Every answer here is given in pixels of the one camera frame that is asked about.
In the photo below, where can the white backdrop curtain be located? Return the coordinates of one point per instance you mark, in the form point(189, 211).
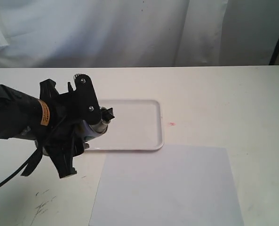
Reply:
point(137, 33)

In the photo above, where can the white paper sheet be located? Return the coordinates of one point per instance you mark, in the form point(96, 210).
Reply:
point(179, 185)

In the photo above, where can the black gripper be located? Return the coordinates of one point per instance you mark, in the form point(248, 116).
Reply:
point(66, 110)

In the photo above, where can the white plastic tray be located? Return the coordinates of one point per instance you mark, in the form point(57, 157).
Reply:
point(137, 126)

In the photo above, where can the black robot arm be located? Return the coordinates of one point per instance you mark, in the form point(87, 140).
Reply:
point(24, 117)

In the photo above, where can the white polka-dot spray can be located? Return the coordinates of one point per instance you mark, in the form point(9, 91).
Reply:
point(89, 132)

